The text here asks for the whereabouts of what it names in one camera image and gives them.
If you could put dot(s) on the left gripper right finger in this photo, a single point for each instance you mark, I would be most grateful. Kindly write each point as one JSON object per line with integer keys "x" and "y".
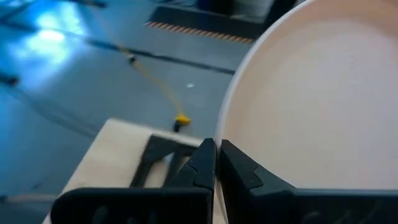
{"x": 295, "y": 208}

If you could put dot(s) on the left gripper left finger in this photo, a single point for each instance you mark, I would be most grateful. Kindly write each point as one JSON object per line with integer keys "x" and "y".
{"x": 140, "y": 205}

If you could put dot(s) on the pale pink plate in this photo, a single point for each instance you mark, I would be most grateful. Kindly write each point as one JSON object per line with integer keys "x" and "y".
{"x": 311, "y": 109}

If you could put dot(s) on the black table clamp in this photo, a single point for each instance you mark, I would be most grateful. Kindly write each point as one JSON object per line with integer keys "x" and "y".
{"x": 177, "y": 127}

